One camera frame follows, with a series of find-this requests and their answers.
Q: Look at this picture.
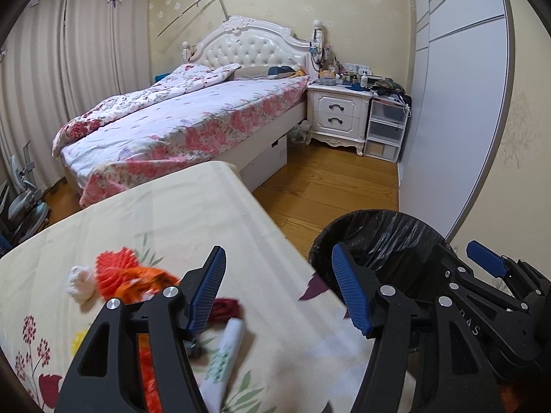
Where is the grey folding equipment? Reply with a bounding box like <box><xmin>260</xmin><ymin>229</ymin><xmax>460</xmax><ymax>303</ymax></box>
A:
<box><xmin>0</xmin><ymin>140</ymin><xmax>52</xmax><ymax>255</ymax></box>

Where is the pink floral bed sheet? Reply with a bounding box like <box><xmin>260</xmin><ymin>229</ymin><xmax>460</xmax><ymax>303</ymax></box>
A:
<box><xmin>60</xmin><ymin>75</ymin><xmax>311</xmax><ymax>207</ymax></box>

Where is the floral quilt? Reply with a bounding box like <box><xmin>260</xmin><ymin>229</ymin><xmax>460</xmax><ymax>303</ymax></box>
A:
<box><xmin>52</xmin><ymin>64</ymin><xmax>242</xmax><ymax>158</ymax></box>

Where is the clear plastic bag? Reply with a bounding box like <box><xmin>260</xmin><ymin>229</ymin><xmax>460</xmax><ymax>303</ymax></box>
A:
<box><xmin>288</xmin><ymin>125</ymin><xmax>309</xmax><ymax>147</ymax></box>

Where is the clear plastic drawer unit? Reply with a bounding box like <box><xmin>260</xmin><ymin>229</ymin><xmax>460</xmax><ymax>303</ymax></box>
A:
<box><xmin>364</xmin><ymin>97</ymin><xmax>409</xmax><ymax>163</ymax></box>

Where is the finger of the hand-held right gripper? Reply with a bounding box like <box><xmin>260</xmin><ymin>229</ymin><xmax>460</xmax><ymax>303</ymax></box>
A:
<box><xmin>466</xmin><ymin>241</ymin><xmax>551</xmax><ymax>306</ymax></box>
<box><xmin>433</xmin><ymin>243</ymin><xmax>544</xmax><ymax>366</ymax></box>

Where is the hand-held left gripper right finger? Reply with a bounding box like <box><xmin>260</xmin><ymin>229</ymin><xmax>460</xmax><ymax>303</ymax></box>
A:
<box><xmin>331</xmin><ymin>242</ymin><xmax>506</xmax><ymax>413</ymax></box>

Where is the dark red crumpled ribbon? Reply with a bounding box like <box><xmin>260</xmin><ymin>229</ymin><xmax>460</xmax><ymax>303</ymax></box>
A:
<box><xmin>209</xmin><ymin>297</ymin><xmax>242</xmax><ymax>324</ymax></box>

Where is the beige striped curtain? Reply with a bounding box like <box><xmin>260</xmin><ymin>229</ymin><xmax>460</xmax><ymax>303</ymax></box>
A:
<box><xmin>0</xmin><ymin>0</ymin><xmax>154</xmax><ymax>190</ymax></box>

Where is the trash bin with black bag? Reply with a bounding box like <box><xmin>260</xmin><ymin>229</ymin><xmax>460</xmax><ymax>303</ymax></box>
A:
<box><xmin>309</xmin><ymin>209</ymin><xmax>453</xmax><ymax>310</ymax></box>

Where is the shiny orange wrapper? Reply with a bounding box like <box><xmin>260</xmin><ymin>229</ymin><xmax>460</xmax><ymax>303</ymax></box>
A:
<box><xmin>114</xmin><ymin>267</ymin><xmax>181</xmax><ymax>307</ymax></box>

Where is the white tube with green print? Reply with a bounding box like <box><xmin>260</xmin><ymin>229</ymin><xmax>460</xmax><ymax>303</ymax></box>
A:
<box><xmin>199</xmin><ymin>316</ymin><xmax>246</xmax><ymax>412</ymax></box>

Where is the white device on bedpost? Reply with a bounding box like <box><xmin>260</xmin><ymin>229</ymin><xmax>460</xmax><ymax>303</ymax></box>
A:
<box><xmin>311</xmin><ymin>20</ymin><xmax>326</xmax><ymax>80</ymax></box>

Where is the cream floral tablecloth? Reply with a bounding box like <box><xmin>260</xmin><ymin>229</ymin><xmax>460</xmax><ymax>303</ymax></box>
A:
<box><xmin>0</xmin><ymin>160</ymin><xmax>375</xmax><ymax>413</ymax></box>

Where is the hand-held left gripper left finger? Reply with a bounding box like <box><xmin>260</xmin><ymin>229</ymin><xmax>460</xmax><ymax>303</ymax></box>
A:
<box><xmin>55</xmin><ymin>245</ymin><xmax>227</xmax><ymax>413</ymax></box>

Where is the white bed with tufted headboard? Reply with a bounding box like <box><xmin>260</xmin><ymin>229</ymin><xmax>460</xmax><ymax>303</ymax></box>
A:
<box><xmin>52</xmin><ymin>15</ymin><xmax>313</xmax><ymax>207</ymax></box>

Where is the white nightstand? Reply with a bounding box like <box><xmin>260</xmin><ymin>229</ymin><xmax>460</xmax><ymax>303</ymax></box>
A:
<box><xmin>306</xmin><ymin>84</ymin><xmax>373</xmax><ymax>156</ymax></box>

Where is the beige pillow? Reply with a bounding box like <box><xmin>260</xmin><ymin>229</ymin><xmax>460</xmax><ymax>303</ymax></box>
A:
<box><xmin>232</xmin><ymin>65</ymin><xmax>302</xmax><ymax>81</ymax></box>

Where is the grey wardrobe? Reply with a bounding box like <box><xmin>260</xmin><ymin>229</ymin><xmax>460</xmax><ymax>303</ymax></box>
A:
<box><xmin>398</xmin><ymin>0</ymin><xmax>516</xmax><ymax>242</ymax></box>

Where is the crumpled white tissue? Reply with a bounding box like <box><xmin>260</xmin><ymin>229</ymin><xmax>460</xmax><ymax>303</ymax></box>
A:
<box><xmin>66</xmin><ymin>265</ymin><xmax>98</xmax><ymax>304</ymax></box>

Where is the clutter of small bottles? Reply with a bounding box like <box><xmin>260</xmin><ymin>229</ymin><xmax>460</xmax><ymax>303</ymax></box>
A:
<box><xmin>316</xmin><ymin>58</ymin><xmax>406</xmax><ymax>96</ymax></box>

